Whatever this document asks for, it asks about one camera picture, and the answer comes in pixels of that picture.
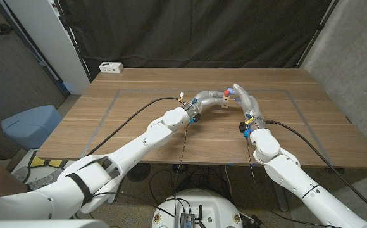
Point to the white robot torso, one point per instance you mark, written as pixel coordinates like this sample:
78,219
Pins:
199,199

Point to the black backdrop curtain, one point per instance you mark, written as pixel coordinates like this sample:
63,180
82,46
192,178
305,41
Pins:
186,31

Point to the grey sneaker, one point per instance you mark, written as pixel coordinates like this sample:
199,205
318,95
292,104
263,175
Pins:
41,182

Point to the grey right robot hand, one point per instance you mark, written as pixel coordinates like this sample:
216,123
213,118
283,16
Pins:
250,106

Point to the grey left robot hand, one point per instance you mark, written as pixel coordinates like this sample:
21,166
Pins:
204,98

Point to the black backdrop stand pole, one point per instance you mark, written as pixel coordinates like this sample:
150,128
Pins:
76,47
320,27

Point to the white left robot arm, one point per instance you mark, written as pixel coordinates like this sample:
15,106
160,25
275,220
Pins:
139,149

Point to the white power strip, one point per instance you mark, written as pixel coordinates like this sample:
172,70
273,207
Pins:
110,67

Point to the black antenna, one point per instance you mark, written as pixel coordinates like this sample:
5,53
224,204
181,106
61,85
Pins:
200,215

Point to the round black floor fan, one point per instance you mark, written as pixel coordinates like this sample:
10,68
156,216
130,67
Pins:
139,172

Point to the wooden block with holes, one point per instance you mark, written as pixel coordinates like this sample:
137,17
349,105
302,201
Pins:
225,102

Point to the white cabinet panel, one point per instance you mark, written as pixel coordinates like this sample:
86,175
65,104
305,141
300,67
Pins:
50,41

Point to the grey electronics box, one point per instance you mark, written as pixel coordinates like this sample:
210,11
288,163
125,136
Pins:
187,220

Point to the wooden screw with red head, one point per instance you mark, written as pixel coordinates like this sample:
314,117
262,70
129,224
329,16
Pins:
226,92

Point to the blue-grey plastic bin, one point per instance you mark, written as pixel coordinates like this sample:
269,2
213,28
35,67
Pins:
28,126

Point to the grey table leg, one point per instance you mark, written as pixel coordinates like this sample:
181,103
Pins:
280,198

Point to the grey tape outline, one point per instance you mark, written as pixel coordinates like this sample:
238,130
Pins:
155,91

